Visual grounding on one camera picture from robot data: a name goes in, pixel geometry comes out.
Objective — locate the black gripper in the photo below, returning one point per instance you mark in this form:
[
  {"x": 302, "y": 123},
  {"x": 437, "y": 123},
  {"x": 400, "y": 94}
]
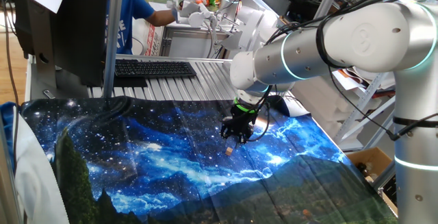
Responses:
[{"x": 241, "y": 119}]

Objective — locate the white box red lettering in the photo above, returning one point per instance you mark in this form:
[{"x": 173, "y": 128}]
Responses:
[{"x": 152, "y": 39}]

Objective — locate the brown cardboard box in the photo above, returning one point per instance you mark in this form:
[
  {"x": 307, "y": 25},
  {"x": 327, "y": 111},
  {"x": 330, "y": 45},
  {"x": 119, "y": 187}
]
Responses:
[{"x": 374, "y": 155}]

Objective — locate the white paper sheets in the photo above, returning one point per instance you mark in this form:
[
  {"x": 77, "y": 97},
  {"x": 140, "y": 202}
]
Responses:
[{"x": 352, "y": 78}]

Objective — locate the bare person forearm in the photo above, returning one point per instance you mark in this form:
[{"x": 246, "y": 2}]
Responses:
[{"x": 161, "y": 18}]

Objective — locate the small wooden cube block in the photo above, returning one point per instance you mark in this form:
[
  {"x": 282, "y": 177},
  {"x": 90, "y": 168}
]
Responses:
[{"x": 229, "y": 152}]

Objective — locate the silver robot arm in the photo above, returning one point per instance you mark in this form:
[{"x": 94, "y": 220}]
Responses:
[{"x": 369, "y": 35}]

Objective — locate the silver metal clip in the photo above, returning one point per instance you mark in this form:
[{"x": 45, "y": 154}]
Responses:
[{"x": 49, "y": 94}]

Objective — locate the black computer keyboard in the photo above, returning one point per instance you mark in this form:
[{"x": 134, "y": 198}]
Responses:
[{"x": 154, "y": 69}]

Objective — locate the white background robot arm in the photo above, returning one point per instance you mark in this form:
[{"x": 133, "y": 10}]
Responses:
[{"x": 255, "y": 22}]

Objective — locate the black plastic crate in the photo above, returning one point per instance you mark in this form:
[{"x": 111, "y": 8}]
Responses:
[{"x": 390, "y": 186}]

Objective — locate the white cloth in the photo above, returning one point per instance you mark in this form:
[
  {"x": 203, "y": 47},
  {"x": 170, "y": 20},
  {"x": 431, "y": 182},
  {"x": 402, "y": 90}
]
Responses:
[{"x": 34, "y": 189}]

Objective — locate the white hand-held device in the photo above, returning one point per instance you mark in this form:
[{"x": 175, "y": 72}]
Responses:
[{"x": 195, "y": 13}]

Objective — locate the white foam blocks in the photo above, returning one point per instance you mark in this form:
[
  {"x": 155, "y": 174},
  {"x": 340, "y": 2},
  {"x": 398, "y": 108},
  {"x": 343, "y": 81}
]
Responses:
[{"x": 315, "y": 97}]

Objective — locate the white gloved person hand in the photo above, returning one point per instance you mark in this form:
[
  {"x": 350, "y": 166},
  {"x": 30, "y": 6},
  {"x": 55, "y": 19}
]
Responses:
[{"x": 175, "y": 13}]

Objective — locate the black computer monitor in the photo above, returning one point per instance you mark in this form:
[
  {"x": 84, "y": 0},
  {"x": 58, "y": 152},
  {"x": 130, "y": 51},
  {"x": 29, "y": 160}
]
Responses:
[{"x": 78, "y": 28}]

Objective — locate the galaxy landscape print tablecloth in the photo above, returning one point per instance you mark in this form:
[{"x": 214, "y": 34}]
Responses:
[{"x": 154, "y": 155}]

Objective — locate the white metal shelf rack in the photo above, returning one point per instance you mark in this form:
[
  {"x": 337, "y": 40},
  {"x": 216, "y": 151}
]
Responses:
[{"x": 356, "y": 118}]

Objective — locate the person in blue shirt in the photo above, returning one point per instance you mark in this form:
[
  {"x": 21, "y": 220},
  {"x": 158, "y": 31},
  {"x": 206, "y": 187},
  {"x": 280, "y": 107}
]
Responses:
[{"x": 126, "y": 18}]

